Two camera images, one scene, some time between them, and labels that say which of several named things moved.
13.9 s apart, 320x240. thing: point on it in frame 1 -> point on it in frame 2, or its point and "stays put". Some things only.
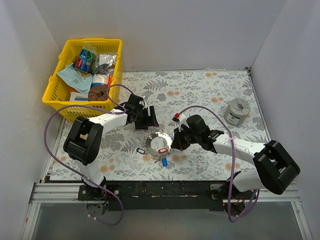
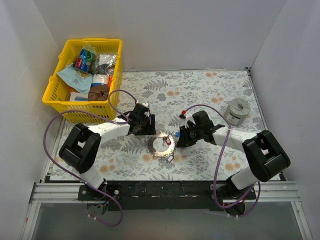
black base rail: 163,195 stays put
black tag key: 139,150 -> 169,159
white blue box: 76,96 stays put
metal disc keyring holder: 156,141 stays put
